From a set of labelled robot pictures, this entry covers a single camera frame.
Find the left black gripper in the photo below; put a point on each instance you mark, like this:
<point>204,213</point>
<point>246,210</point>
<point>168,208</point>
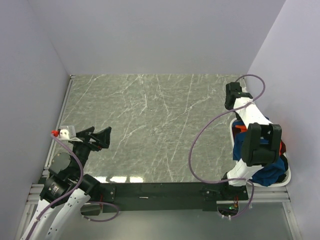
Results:
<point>102,138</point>

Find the blue t shirt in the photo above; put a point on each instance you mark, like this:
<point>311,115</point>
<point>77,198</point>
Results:
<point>262,170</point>

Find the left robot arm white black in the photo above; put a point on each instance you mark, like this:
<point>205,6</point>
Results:
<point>67,187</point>

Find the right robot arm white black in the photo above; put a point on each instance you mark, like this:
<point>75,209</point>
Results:
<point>261,144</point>

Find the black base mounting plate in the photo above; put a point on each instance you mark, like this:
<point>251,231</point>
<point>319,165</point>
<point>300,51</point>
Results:
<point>168,196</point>

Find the black t shirt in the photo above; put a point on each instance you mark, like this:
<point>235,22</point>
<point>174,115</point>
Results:
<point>285,176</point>

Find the white laundry basket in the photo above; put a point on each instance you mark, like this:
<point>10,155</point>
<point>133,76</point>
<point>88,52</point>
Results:
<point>282,182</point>

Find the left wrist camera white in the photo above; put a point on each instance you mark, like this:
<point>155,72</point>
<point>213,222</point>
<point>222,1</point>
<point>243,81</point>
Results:
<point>66,133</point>

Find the aluminium frame rail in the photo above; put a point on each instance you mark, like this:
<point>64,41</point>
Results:
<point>35,189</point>

